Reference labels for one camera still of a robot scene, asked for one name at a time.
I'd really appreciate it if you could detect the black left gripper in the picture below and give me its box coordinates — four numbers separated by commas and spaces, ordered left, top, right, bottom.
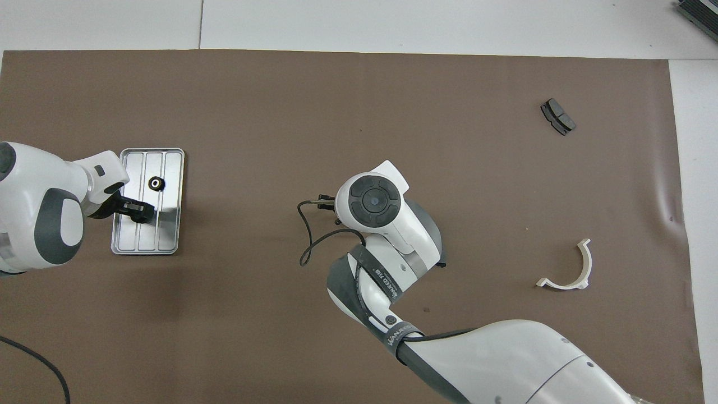
89, 191, 148, 224

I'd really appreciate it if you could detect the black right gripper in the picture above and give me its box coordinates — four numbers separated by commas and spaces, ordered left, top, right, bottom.
317, 194, 340, 226

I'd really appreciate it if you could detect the black ribbed device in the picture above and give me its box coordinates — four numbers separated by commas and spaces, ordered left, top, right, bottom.
676, 0, 718, 43

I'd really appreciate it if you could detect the brown table mat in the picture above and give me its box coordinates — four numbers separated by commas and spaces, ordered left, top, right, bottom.
0, 49, 705, 404

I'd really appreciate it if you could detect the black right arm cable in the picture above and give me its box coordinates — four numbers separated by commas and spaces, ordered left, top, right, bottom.
297, 196, 365, 267

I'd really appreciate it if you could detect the silver metal tray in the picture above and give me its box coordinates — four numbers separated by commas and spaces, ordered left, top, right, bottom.
111, 148, 185, 255

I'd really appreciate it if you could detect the white curved plastic bracket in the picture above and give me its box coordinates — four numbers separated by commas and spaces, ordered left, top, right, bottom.
536, 238, 593, 291

